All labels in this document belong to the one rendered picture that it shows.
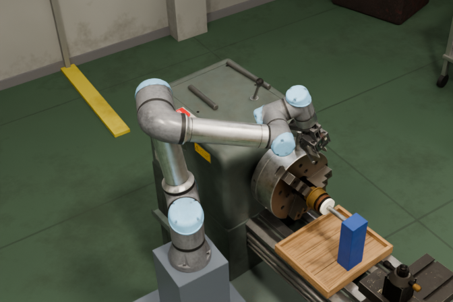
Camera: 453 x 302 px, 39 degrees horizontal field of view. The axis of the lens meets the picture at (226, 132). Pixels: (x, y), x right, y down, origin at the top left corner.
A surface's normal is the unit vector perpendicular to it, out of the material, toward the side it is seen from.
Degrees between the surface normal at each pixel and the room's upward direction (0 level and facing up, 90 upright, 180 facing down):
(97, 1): 90
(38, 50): 90
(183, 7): 90
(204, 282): 90
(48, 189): 0
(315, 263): 0
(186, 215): 7
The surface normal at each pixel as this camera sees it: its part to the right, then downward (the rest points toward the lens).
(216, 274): 0.54, 0.50
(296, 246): -0.04, -0.79
